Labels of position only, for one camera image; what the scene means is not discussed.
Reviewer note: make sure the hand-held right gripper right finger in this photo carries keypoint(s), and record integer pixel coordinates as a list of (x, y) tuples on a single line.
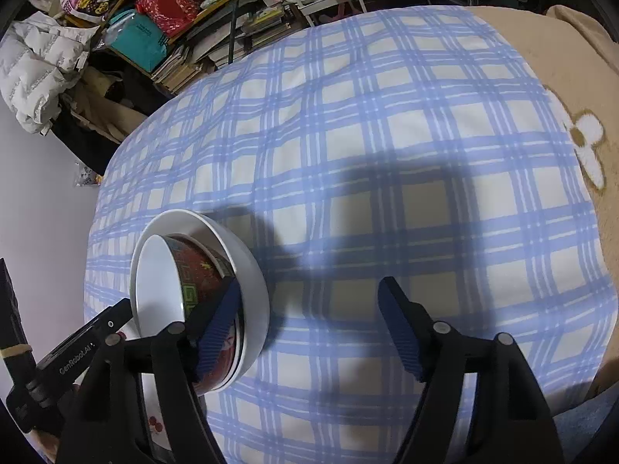
[(399, 328)]

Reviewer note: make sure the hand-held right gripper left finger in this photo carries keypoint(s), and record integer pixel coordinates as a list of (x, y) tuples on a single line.
[(220, 328)]

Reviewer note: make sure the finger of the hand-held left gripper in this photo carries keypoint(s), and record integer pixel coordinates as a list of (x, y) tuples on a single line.
[(113, 316)]

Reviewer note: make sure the large white cartoon print bowl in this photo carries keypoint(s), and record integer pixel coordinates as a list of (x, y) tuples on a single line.
[(251, 290)]

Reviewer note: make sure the white cherry print plate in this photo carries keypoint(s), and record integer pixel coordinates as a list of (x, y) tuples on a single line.
[(154, 420)]

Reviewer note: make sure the small colourful item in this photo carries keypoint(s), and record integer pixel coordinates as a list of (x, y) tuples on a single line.
[(88, 176)]

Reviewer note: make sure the blue plaid blanket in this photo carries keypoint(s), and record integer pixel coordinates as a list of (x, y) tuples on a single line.
[(362, 154)]

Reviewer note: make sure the person's jeans leg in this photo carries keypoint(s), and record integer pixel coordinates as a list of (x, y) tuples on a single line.
[(585, 430)]

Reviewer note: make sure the white puffer jacket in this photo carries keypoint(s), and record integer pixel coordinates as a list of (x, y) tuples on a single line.
[(36, 67)]

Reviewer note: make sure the yellow wooden shelf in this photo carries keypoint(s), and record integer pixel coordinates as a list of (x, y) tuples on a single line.
[(121, 55)]

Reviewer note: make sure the stack of books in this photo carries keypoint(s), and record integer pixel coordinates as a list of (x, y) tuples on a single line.
[(208, 55)]

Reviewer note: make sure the teal bag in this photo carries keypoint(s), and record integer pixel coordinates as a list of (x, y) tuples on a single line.
[(142, 41)]

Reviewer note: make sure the green pole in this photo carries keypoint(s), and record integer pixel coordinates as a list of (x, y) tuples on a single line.
[(234, 14)]

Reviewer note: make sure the red patterned bag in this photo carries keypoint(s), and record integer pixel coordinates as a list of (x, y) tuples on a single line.
[(169, 2)]

